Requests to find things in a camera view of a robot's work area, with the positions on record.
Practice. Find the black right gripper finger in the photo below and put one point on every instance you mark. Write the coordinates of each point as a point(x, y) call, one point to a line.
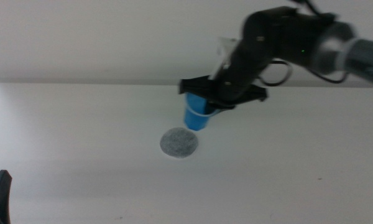
point(226, 107)
point(210, 107)

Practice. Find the blue plastic cup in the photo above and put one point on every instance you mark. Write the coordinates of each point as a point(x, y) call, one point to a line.
point(193, 116)

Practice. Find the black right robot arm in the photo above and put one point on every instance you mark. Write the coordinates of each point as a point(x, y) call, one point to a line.
point(314, 40)

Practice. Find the round grey felt cup mat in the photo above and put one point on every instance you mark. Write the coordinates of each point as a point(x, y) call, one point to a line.
point(179, 143)

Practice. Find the translucent white camera bracket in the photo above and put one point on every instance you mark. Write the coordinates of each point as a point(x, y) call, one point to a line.
point(225, 51)

